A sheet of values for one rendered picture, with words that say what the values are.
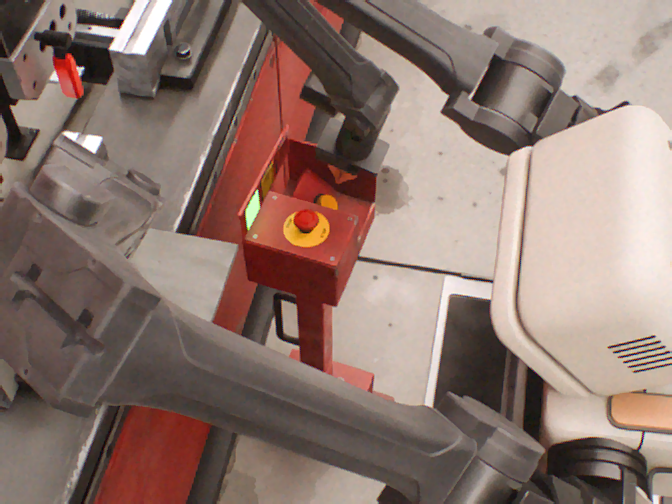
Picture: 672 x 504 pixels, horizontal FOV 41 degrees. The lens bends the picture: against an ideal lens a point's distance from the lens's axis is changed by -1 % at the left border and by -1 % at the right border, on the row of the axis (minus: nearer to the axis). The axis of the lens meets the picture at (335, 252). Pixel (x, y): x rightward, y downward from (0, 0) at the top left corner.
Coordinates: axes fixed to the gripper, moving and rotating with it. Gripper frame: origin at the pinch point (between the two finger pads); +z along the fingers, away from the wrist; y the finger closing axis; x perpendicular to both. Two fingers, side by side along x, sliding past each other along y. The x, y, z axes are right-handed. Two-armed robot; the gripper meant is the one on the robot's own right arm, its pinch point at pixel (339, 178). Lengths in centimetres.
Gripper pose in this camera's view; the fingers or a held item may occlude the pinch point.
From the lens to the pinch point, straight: 146.9
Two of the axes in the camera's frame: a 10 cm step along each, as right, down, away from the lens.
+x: -3.4, 7.7, -5.3
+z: -2.3, 4.8, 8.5
